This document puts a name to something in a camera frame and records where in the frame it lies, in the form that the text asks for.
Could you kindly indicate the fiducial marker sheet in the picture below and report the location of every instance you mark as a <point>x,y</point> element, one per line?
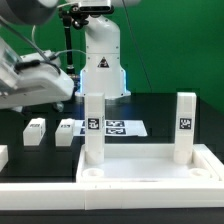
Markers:
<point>115,128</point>

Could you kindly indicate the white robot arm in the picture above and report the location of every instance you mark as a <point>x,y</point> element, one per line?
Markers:
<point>102,72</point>

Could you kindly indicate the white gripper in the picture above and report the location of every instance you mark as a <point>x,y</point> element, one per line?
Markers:
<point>33,83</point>

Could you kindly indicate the white front fence bar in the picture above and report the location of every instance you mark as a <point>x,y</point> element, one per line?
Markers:
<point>93,196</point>

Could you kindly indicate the white desk top tray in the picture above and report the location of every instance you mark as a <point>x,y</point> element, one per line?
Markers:
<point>149,163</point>

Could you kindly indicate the white fence bar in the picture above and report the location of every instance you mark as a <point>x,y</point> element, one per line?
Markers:
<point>3,156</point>
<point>93,196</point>

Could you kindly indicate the white left fence bar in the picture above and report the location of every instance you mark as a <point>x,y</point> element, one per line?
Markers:
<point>3,156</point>

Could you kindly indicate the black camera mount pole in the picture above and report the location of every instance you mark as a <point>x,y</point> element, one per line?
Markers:
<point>69,40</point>

